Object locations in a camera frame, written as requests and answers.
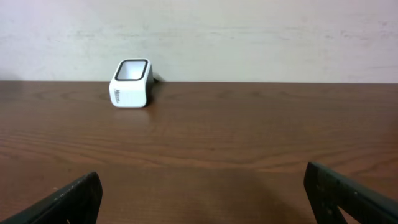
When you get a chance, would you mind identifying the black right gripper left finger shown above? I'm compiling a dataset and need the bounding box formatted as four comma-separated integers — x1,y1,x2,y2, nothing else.
1,172,103,224

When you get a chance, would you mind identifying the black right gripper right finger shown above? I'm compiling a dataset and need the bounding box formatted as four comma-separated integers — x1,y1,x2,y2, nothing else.
303,162,397,224

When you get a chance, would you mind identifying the white barcode scanner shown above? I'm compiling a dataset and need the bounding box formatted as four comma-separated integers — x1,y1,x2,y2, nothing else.
109,58,154,108

